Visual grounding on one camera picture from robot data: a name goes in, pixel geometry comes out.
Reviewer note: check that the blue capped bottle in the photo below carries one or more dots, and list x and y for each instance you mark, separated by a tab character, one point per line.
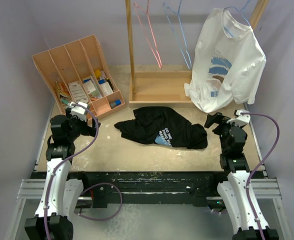
115	103

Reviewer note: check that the white t-shirt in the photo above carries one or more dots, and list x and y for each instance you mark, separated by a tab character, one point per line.
227	67

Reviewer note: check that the black t-shirt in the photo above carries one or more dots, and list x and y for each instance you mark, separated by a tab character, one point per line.
163	126

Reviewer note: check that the pink desk organizer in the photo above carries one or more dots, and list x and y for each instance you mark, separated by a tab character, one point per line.
80	60

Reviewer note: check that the spiral notebook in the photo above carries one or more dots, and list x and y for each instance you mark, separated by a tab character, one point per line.
61	90

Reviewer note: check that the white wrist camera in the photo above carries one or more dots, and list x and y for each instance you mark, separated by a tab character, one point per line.
80	110
242	118

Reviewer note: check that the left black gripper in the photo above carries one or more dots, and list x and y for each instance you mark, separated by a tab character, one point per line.
87	130

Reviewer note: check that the white red box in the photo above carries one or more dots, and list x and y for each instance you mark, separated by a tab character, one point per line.
90	89

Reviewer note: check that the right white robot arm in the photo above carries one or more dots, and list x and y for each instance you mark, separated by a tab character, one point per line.
237	192

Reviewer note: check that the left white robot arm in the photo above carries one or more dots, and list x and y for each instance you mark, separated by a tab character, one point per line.
53	217

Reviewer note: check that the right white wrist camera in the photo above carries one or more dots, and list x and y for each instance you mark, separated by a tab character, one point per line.
242	118

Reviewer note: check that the white paper card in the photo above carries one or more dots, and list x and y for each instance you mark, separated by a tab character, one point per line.
77	92

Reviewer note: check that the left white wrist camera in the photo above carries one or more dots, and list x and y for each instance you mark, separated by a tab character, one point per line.
80	110

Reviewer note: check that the wooden clothes rack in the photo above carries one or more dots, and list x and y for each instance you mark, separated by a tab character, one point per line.
163	87

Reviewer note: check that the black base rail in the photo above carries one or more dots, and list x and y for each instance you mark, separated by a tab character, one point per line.
151	188

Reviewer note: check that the blue wire hanger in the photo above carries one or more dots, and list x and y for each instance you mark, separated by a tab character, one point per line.
175	22

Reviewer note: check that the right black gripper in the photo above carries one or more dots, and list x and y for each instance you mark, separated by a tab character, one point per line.
218	118

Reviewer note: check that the blue hanger under white shirt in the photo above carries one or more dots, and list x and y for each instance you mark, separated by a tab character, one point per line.
240	12

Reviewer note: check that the aluminium frame rail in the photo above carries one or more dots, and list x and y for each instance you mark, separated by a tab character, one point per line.
266	189

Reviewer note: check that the pink wire hanger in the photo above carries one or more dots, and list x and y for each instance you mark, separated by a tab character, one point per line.
148	32

